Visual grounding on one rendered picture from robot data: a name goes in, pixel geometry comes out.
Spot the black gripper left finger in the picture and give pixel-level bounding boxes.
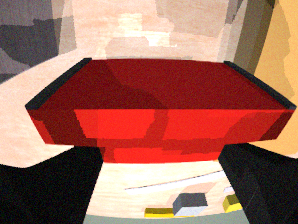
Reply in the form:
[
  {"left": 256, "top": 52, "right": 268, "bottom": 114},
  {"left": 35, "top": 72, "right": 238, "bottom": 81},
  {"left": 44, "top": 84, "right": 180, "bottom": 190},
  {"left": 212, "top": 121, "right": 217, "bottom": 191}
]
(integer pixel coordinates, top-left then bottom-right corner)
[{"left": 0, "top": 145, "right": 104, "bottom": 224}]

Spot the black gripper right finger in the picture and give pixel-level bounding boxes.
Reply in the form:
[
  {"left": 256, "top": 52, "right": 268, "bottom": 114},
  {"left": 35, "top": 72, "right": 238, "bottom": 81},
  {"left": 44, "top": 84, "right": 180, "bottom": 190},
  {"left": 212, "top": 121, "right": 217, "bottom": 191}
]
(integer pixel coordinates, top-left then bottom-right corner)
[{"left": 218, "top": 143, "right": 298, "bottom": 224}]

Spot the orange panel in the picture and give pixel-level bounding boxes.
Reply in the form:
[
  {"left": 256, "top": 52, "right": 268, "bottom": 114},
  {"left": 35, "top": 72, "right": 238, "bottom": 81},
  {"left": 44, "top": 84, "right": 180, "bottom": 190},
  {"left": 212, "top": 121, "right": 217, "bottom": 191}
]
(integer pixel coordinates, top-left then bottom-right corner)
[{"left": 233, "top": 0, "right": 298, "bottom": 156}]

